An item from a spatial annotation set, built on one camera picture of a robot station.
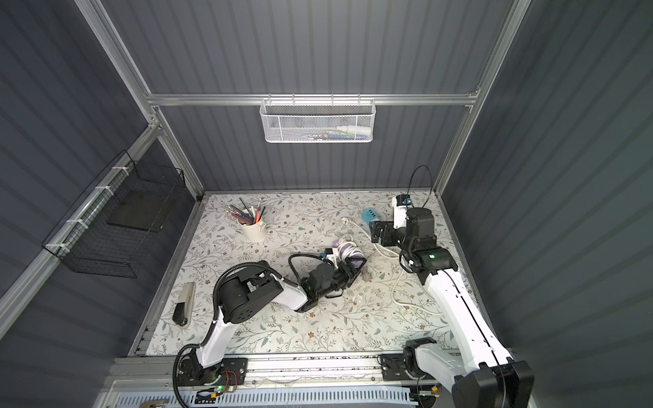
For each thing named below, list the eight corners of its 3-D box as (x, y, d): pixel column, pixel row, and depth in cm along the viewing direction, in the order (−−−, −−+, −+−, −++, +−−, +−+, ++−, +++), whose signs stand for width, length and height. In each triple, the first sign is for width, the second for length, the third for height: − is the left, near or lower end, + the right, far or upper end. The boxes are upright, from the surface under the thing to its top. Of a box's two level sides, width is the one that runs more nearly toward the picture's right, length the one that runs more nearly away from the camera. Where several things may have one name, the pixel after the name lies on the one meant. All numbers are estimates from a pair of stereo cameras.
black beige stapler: (177, 329, 83) (169, 325, 80) (184, 288, 92) (178, 282, 89) (190, 327, 84) (183, 323, 80) (196, 286, 93) (191, 280, 89)
